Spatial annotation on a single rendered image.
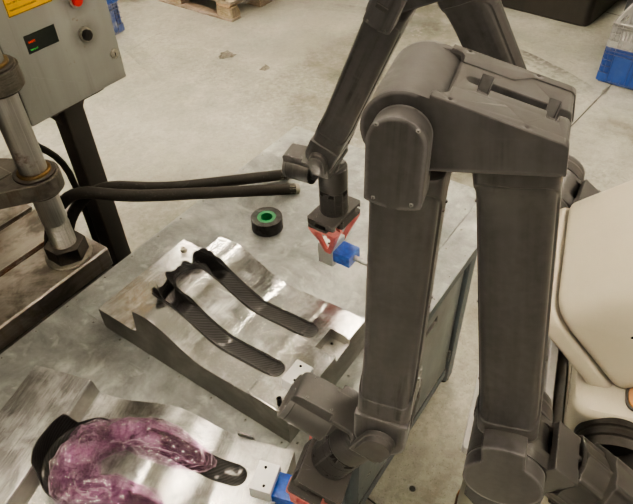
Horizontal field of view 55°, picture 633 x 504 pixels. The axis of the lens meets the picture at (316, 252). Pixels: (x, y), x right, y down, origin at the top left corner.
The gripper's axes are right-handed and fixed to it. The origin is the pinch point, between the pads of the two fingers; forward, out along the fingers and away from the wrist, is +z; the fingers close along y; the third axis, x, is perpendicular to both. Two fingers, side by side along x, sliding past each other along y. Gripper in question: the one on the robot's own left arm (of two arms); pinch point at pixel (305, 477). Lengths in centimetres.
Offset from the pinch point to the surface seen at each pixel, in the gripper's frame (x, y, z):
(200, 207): -43, -70, 42
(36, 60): -87, -62, 18
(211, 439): -12.9, -6.8, 20.2
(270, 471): -2.5, -4.2, 13.6
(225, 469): -8.4, -3.4, 20.0
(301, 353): -5.9, -27.3, 14.3
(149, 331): -33.0, -22.4, 26.8
